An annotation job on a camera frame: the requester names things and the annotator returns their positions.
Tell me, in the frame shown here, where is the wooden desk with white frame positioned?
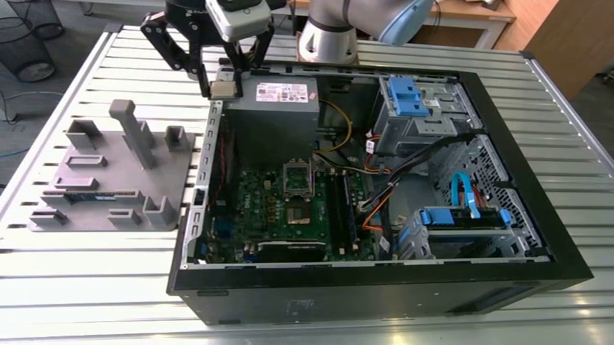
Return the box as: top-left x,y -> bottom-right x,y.
417,0 -> 518,51

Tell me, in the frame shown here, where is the silver CPU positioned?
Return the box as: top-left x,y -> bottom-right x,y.
210,80 -> 241,100

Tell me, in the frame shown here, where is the CPU socket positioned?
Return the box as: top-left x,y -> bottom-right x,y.
285,198 -> 323,226

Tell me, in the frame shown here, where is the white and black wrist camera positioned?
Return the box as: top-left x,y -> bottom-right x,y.
206,0 -> 274,42

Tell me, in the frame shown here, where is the brown wooden cabinet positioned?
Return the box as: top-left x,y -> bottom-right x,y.
493,0 -> 614,104

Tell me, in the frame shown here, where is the orange wire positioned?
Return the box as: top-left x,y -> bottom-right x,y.
361,193 -> 393,233

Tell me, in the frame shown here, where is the metal locking lever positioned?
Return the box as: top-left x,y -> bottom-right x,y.
309,157 -> 319,202

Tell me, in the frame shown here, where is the white desk frame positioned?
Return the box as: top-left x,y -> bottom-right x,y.
62,0 -> 167,17

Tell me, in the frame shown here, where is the low grey metal disk bay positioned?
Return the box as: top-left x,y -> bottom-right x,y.
397,205 -> 546,260

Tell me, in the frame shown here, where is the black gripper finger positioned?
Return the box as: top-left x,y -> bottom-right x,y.
223,24 -> 278,98
141,12 -> 214,98

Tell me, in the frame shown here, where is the black PC case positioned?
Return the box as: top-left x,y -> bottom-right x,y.
166,56 -> 596,327

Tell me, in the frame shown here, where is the hard disk in blue carrier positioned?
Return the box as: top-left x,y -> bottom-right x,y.
420,207 -> 510,230

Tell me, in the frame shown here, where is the black graphics card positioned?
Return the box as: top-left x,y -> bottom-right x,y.
257,239 -> 330,262

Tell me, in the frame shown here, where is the yellow wire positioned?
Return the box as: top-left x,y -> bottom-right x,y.
319,99 -> 355,152

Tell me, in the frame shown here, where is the grey parts rack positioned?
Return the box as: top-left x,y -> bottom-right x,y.
26,99 -> 198,233

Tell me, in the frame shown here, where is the green motherboard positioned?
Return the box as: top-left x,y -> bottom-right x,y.
203,157 -> 383,265

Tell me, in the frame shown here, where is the empty blue disk carrier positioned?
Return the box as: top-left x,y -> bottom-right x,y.
389,77 -> 432,116

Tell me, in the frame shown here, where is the tall grey metal drive cage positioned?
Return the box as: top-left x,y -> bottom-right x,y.
373,74 -> 485,158

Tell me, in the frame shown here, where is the black wire bundle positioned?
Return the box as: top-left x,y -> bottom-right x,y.
357,132 -> 481,213

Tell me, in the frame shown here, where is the black wire mesh bin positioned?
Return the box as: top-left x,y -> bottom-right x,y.
27,0 -> 67,40
0,16 -> 56,83

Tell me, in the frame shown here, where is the blue flat wire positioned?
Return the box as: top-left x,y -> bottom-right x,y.
450,172 -> 484,219

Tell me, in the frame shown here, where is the metal socket cover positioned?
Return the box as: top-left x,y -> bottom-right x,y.
282,157 -> 315,198

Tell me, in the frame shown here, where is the black RAM slot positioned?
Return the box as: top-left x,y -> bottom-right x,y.
326,170 -> 347,254
341,171 -> 362,252

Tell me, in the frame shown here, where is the grey power supply unit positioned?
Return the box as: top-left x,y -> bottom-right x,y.
223,75 -> 322,159

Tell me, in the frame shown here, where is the RAM stick with blue label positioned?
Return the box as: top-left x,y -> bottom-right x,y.
43,189 -> 135,203

